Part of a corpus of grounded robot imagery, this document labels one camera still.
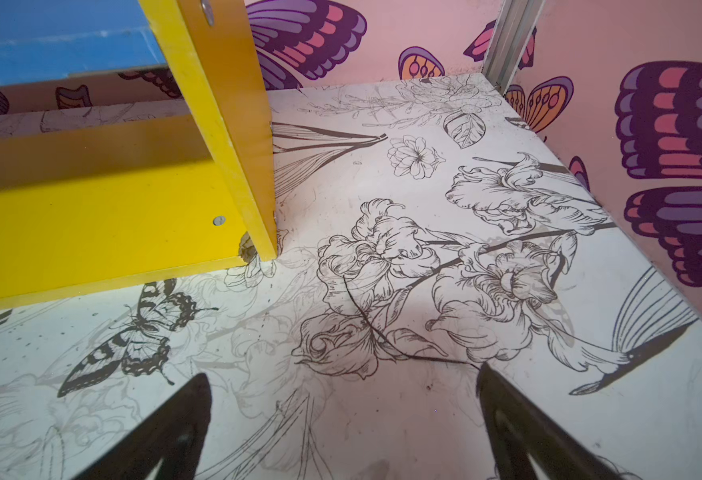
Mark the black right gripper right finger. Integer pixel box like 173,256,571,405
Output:
476,364,619,480

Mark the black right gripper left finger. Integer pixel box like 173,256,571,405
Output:
77,373,212,479

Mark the yellow pink blue bookshelf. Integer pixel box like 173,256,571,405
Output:
0,1,278,310

